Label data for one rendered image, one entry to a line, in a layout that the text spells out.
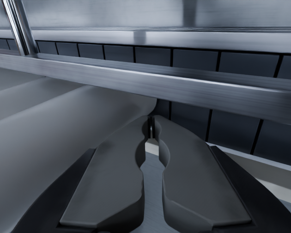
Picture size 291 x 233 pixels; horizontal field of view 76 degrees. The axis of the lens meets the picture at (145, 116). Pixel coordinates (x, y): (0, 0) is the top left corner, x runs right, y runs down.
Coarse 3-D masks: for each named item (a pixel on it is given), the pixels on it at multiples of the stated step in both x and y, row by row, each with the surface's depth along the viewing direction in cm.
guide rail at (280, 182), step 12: (156, 144) 17; (240, 156) 15; (252, 168) 14; (264, 168) 14; (276, 168) 14; (264, 180) 13; (276, 180) 13; (288, 180) 13; (276, 192) 13; (288, 192) 12
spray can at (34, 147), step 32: (64, 96) 12; (96, 96) 13; (128, 96) 14; (0, 128) 9; (32, 128) 9; (64, 128) 10; (96, 128) 12; (0, 160) 8; (32, 160) 9; (64, 160) 10; (0, 192) 8; (32, 192) 9; (0, 224) 8
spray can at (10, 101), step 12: (24, 84) 16; (36, 84) 16; (48, 84) 17; (60, 84) 17; (72, 84) 18; (84, 84) 19; (0, 96) 14; (12, 96) 14; (24, 96) 15; (36, 96) 15; (48, 96) 16; (0, 108) 13; (12, 108) 14; (24, 108) 14
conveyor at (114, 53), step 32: (160, 64) 17; (192, 64) 15; (224, 64) 14; (256, 64) 13; (288, 64) 12; (192, 128) 18; (224, 128) 16; (256, 128) 15; (288, 128) 14; (288, 160) 15
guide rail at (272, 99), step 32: (0, 64) 15; (32, 64) 12; (64, 64) 11; (96, 64) 10; (128, 64) 10; (160, 96) 8; (192, 96) 8; (224, 96) 7; (256, 96) 6; (288, 96) 6
